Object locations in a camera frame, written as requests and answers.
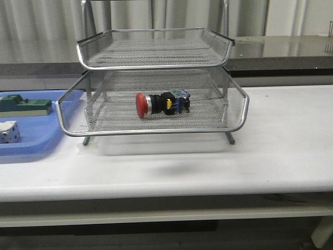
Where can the grey stone counter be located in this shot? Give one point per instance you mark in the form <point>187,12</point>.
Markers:
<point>252,56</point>

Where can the green terminal block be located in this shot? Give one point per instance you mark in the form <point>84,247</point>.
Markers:
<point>16,106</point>

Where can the blue plastic tray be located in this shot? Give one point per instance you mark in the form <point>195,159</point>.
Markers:
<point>38,134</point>

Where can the grey metal rack frame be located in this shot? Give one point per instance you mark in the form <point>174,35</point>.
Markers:
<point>160,81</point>

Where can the white table leg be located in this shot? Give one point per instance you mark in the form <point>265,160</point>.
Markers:
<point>322,232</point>

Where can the silver mesh tray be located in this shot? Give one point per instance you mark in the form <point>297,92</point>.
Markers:
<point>71,106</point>
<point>154,48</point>
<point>116,111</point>

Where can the red emergency stop button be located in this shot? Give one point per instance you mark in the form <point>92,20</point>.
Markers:
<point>170,103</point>

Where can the white contact block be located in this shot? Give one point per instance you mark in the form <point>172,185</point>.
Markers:
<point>10,132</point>

